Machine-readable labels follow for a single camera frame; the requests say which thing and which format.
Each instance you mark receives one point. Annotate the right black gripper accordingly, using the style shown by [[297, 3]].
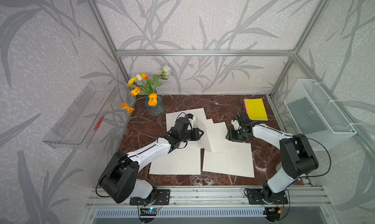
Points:
[[230, 135]]

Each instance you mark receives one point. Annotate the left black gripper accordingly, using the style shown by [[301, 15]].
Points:
[[196, 132]]

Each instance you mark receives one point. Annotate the yellow notebook pink spine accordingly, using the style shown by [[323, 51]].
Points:
[[255, 109]]

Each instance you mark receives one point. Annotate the purple notebook green spine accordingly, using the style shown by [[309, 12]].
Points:
[[214, 137]]

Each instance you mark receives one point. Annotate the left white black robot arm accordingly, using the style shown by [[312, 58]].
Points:
[[120, 177]]

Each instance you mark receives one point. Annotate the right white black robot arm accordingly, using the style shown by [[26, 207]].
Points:
[[297, 156]]

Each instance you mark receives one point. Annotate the open notebook back left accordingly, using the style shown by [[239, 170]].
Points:
[[198, 114]]

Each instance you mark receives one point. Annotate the open notebook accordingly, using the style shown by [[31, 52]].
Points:
[[179, 162], [198, 114], [191, 146], [237, 162]]

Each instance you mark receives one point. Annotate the open notebook centre left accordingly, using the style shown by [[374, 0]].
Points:
[[191, 146]]

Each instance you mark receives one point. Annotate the open notebook front left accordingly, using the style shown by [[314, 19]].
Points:
[[179, 162]]

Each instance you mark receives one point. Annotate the open notebook front right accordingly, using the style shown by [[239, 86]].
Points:
[[237, 162]]

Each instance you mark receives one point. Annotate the brown slotted spatula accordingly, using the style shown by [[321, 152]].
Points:
[[143, 174]]

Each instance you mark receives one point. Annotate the glass vase with flowers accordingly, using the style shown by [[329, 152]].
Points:
[[144, 87]]

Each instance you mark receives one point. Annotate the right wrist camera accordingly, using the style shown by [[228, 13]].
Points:
[[240, 121]]

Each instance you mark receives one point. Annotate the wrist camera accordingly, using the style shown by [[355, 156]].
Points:
[[184, 124], [240, 121]]

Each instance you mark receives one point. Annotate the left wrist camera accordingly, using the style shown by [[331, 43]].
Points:
[[184, 124]]

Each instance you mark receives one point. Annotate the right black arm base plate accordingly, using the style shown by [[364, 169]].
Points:
[[262, 196]]

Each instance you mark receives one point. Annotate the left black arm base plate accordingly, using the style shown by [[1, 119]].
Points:
[[161, 197]]

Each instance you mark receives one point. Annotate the white wire mesh basket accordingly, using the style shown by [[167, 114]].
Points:
[[317, 116]]

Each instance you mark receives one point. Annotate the clear plastic wall tray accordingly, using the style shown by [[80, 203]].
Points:
[[78, 125]]

